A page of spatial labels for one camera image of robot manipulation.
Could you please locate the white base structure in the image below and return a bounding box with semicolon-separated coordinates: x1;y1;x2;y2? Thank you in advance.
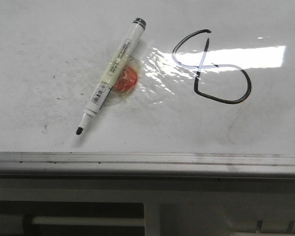
0;178;295;236

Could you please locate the aluminium whiteboard frame rail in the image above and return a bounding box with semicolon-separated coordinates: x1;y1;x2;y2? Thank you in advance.
0;152;295;179

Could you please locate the white horizontal rod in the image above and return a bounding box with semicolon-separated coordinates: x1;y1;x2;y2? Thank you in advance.
31;216;145;227

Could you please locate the white whiteboard marker pen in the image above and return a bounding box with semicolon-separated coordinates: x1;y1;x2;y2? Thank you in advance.
76;18;146;135

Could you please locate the white whiteboard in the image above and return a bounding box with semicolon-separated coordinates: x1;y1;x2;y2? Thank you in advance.
0;0;295;156

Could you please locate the red pad taped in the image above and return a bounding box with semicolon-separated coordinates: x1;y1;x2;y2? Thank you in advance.
112;56;141;97

